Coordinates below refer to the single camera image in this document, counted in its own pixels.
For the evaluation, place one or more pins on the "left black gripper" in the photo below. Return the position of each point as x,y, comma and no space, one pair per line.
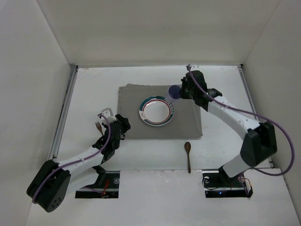
122,125

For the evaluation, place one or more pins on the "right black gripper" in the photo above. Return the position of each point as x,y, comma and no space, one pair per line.
185,87

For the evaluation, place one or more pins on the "lavender plastic cup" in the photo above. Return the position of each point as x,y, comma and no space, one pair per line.
173,93

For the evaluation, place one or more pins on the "grey cloth placemat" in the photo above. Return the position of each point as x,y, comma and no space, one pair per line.
185,124

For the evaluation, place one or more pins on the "white plate green rim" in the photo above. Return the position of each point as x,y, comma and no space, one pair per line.
156,111

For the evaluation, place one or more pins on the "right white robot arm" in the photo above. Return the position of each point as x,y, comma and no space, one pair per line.
259,139

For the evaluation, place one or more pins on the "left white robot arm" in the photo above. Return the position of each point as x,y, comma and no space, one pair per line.
55,180

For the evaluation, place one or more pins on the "brown wooden fork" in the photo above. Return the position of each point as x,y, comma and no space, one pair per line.
99,127

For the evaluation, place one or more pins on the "brown wooden spoon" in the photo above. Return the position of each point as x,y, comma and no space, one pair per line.
187,147

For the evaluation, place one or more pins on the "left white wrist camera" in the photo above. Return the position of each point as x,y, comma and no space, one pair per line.
105,115

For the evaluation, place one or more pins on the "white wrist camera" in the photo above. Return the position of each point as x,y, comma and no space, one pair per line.
192,67
105,115

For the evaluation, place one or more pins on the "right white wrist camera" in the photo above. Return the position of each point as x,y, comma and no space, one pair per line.
192,67

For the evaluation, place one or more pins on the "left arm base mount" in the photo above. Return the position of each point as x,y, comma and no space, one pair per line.
106,185

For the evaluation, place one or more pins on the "left aluminium table rail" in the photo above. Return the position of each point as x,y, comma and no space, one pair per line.
54,148

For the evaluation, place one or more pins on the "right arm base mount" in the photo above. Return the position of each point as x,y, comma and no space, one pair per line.
217,184

